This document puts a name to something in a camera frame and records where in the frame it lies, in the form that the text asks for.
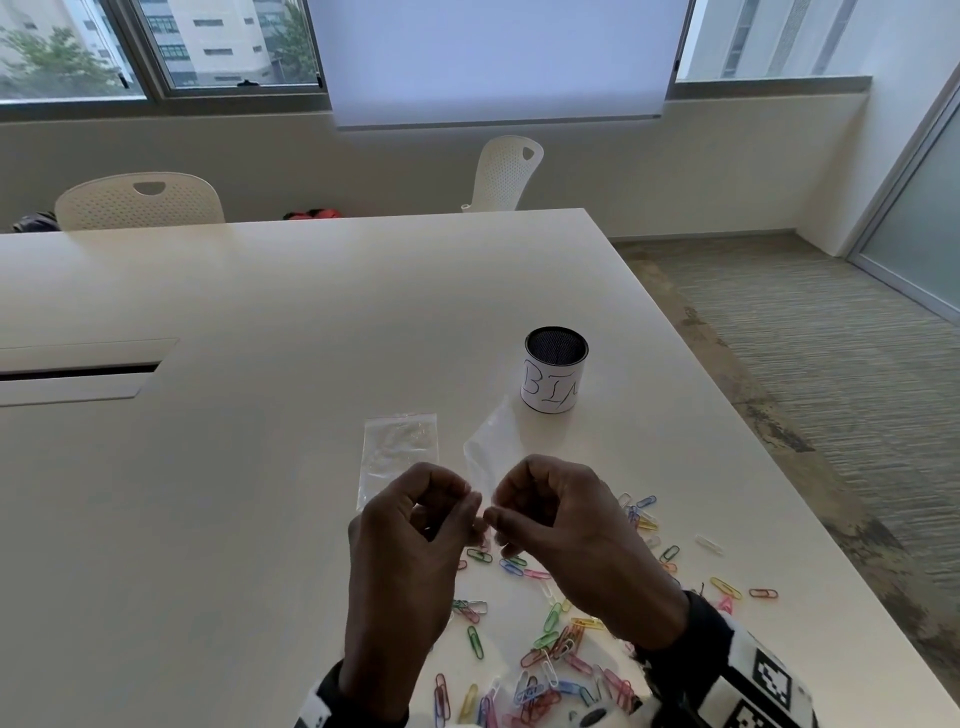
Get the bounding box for person's left hand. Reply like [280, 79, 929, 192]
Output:
[341, 462, 487, 714]

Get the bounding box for person's right hand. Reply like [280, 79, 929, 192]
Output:
[483, 453, 691, 651]

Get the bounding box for clear plastic zip bag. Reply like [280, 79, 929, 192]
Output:
[463, 401, 528, 513]
[357, 411, 439, 513]

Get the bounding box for pile of coloured paper clips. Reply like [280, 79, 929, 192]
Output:
[431, 491, 780, 728]

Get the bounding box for black mesh cup, white label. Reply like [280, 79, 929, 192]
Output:
[519, 326, 590, 415]

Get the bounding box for narrow white perforated chair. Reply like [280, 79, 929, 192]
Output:
[460, 135, 546, 214]

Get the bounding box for white roller blind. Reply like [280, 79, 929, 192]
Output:
[307, 0, 696, 133]

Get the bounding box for wide white perforated chair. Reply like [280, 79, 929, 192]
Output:
[54, 172, 226, 232]

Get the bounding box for frosted glass door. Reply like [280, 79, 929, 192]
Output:
[847, 88, 960, 325]

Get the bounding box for grey-framed window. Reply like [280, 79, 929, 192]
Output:
[0, 0, 332, 108]
[672, 0, 873, 85]

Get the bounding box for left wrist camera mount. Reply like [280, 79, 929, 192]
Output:
[294, 660, 411, 728]

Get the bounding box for right wrist camera mount, markers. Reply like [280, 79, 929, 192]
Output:
[577, 591, 820, 728]

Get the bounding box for white table cable flap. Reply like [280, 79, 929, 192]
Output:
[0, 337, 180, 409]

